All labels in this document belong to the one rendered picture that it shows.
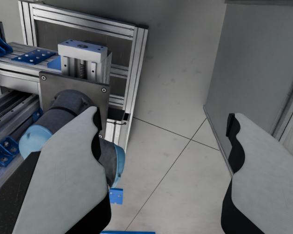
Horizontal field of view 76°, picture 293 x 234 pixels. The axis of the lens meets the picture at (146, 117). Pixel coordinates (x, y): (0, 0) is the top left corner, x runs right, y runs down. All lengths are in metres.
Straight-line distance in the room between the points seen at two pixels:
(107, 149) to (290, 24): 0.75
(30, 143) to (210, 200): 2.57
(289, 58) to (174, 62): 0.98
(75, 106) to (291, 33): 0.77
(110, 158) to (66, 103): 0.22
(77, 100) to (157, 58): 1.11
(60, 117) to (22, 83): 0.34
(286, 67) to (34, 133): 0.82
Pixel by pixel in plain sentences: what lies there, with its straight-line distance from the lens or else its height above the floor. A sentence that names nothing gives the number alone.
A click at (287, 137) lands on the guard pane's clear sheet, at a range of 0.83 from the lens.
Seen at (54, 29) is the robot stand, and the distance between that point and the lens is 1.56.
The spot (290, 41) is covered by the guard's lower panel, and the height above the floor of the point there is 0.86.
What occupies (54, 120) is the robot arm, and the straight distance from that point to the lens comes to 0.54.
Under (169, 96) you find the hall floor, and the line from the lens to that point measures 1.76.
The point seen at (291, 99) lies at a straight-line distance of 0.80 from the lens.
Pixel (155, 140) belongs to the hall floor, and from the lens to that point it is 2.03.
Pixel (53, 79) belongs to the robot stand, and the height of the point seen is 1.04.
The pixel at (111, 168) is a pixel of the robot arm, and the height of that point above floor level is 1.25.
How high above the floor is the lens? 1.58
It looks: 58 degrees down
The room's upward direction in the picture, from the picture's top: 174 degrees counter-clockwise
